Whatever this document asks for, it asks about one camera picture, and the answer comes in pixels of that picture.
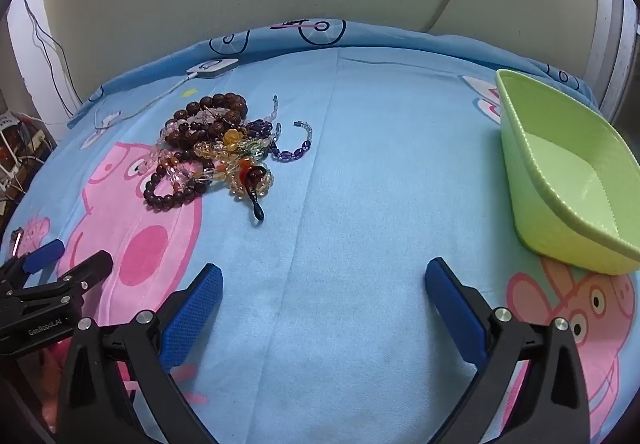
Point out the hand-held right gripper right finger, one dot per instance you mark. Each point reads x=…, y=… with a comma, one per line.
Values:
x=452, y=309

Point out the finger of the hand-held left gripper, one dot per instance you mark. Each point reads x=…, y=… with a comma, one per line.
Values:
x=45, y=254
x=85, y=269

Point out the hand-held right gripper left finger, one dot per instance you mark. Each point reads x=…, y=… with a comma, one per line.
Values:
x=195, y=314

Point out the green plastic basket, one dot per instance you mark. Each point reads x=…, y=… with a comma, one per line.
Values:
x=560, y=158

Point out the cluttered shelf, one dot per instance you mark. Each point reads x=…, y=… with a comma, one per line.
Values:
x=25, y=138

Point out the blue cartoon printed bedsheet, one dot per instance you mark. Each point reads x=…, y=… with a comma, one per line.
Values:
x=350, y=173

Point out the grey door frame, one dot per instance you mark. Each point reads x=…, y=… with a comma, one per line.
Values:
x=612, y=23

